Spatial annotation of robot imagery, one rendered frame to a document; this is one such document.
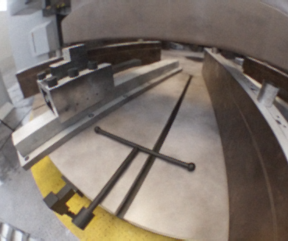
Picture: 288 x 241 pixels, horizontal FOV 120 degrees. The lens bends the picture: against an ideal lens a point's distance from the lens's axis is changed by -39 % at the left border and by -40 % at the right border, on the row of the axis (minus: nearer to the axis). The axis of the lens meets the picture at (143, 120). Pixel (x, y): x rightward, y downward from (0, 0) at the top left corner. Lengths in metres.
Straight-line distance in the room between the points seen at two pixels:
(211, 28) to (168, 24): 0.18
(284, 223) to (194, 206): 0.39
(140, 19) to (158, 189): 0.78
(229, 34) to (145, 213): 0.80
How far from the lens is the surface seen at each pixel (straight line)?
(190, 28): 0.63
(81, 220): 0.60
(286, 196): 0.43
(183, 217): 0.62
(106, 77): 0.92
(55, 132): 0.94
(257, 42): 0.68
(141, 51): 2.17
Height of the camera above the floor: 0.90
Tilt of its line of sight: 38 degrees down
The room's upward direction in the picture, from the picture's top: 1 degrees counter-clockwise
